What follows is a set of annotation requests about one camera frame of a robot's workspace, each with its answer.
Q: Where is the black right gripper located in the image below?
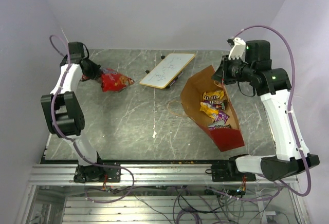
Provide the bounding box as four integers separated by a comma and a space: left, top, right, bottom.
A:
211, 54, 254, 85

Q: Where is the red cookie snack bag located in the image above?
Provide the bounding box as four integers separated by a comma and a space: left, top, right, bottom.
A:
100, 68, 135, 92

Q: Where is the red brown paper bag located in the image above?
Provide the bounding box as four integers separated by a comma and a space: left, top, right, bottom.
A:
180, 65, 245, 152

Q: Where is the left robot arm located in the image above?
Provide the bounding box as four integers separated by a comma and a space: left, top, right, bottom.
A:
41, 42, 105, 183

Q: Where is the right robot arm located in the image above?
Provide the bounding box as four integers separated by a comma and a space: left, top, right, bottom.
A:
212, 38, 320, 181

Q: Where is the yellow m&m's candy packet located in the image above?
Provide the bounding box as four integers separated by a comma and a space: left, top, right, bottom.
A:
202, 90, 225, 101

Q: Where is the brown m&m's candy packet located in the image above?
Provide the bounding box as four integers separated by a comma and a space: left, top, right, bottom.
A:
200, 100, 228, 110

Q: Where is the purple candy packet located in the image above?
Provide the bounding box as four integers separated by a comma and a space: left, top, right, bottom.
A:
214, 110, 230, 124

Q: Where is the purple m&m's packet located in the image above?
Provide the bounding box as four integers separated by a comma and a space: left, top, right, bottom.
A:
208, 121, 231, 130

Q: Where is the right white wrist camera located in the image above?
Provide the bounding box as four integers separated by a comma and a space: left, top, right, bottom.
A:
227, 37, 246, 60

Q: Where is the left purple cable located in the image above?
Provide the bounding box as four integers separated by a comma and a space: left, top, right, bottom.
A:
49, 34, 135, 204

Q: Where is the purple cable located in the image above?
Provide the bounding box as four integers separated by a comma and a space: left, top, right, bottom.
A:
49, 34, 135, 204
232, 24, 312, 197

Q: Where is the small whiteboard with yellow frame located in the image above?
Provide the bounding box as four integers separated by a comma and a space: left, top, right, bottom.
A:
139, 53, 196, 89

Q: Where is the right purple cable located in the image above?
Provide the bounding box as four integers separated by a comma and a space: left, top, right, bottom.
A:
232, 24, 312, 197

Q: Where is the aluminium mounting rail frame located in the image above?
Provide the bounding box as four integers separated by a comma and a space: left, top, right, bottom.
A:
28, 161, 310, 223

